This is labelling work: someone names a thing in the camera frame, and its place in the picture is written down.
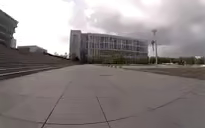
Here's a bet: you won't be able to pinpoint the large glass-fronted building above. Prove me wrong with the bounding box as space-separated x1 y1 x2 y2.
68 29 150 65

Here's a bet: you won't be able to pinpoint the grey concrete slab pavement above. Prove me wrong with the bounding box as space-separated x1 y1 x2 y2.
0 63 205 128

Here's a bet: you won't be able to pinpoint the tall lamp pole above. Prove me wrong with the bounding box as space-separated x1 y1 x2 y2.
150 29 159 66

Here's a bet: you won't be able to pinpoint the low flat-roofed building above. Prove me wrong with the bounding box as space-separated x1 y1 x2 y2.
16 45 48 55

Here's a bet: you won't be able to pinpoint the distant row of trees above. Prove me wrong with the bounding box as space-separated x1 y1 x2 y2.
147 55 205 66

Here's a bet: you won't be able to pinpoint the dry grass field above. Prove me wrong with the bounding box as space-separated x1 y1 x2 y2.
121 64 205 81

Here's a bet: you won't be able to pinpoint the wide concrete steps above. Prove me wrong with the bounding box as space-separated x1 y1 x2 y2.
0 43 80 83

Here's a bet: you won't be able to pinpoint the grey building with overhanging roof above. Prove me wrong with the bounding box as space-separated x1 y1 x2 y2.
0 2 19 50

